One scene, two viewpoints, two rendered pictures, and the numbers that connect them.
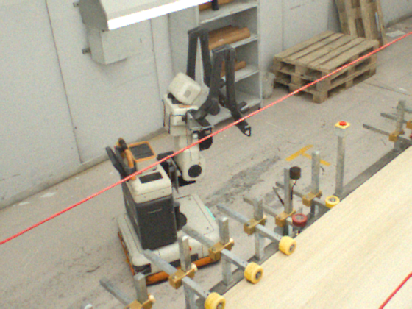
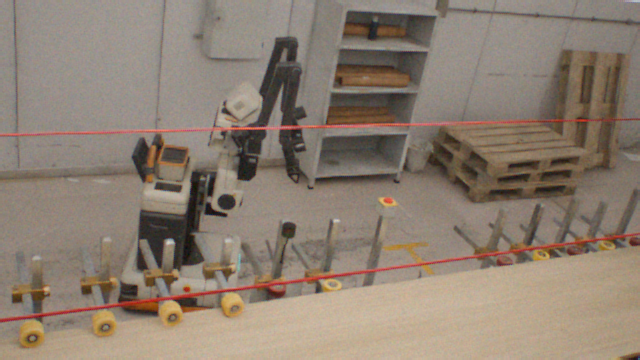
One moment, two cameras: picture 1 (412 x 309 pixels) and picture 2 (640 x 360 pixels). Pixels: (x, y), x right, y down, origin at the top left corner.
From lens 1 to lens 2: 1.02 m
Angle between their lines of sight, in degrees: 14
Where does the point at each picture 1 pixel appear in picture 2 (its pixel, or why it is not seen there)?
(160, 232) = (159, 254)
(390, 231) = (367, 343)
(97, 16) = not seen: outside the picture
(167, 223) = not seen: hidden behind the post
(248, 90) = (390, 154)
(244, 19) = (411, 64)
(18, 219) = (56, 193)
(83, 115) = (172, 108)
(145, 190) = (153, 198)
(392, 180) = (425, 294)
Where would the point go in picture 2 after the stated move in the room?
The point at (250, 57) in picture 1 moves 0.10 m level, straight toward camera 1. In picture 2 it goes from (404, 113) to (401, 117)
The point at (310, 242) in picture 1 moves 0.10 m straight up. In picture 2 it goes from (265, 314) to (269, 295)
